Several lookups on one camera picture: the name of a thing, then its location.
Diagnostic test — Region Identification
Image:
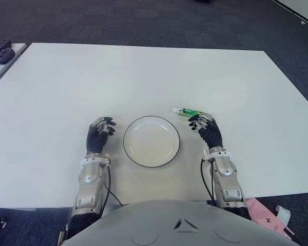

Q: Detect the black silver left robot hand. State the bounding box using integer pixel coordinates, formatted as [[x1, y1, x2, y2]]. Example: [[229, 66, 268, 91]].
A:
[[86, 116, 117, 156]]

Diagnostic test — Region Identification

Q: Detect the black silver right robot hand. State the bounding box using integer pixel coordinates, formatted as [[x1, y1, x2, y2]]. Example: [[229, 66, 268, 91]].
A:
[[188, 114, 224, 150]]

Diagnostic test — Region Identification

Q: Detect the green white toothpaste tube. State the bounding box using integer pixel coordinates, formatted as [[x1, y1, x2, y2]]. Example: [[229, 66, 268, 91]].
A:
[[171, 107, 214, 119]]

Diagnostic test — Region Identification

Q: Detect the white plate with black rim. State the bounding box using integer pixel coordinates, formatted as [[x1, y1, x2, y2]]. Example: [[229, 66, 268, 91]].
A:
[[123, 115, 181, 169]]

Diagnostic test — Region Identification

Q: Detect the grey robot torso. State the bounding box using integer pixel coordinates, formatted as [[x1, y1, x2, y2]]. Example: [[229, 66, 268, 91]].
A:
[[63, 199, 305, 246]]

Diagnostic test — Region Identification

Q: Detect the pink cardboard box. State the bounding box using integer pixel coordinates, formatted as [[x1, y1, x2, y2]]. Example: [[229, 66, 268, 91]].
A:
[[245, 197, 296, 240]]

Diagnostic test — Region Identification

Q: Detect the white paper strip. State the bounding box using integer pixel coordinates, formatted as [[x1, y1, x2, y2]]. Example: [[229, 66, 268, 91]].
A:
[[275, 205, 292, 227]]

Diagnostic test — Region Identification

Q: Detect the white neighbouring table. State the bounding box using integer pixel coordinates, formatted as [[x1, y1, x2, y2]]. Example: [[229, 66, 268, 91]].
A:
[[272, 0, 308, 26]]

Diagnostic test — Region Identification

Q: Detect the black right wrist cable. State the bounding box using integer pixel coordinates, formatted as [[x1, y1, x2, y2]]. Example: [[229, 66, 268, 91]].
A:
[[200, 158, 214, 201]]

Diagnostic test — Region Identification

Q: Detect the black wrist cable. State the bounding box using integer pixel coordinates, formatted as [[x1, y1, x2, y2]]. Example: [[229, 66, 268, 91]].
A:
[[200, 158, 214, 201], [103, 163, 123, 207]]

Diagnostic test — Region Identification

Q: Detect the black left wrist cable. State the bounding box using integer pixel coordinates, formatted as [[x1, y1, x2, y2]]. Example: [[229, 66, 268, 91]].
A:
[[103, 163, 123, 207]]

